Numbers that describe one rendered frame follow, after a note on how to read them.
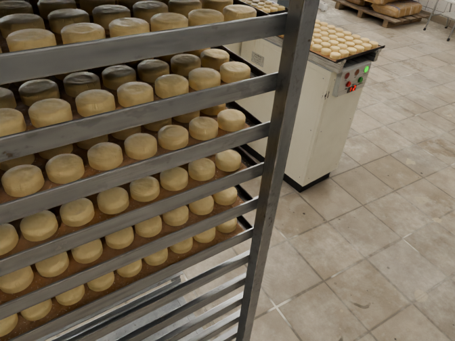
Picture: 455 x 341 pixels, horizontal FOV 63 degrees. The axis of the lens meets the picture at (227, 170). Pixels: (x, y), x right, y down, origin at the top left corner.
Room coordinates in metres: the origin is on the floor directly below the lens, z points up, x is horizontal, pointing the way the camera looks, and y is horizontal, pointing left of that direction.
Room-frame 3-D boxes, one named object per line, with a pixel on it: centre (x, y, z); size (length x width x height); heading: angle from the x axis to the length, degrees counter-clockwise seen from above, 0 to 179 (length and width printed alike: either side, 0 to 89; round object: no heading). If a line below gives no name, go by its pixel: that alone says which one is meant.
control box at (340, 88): (1.85, -0.61, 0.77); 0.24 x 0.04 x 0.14; 130
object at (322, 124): (2.13, -0.37, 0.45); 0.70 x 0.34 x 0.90; 40
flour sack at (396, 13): (5.77, -2.25, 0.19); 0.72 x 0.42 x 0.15; 128
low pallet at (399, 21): (6.01, -2.06, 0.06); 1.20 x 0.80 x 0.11; 36
